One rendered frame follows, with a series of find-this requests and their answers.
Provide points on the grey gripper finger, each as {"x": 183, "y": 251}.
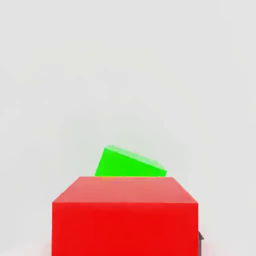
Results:
{"x": 200, "y": 243}

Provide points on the small red cube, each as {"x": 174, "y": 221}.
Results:
{"x": 125, "y": 228}

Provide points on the small green cube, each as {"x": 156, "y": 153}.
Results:
{"x": 122, "y": 166}

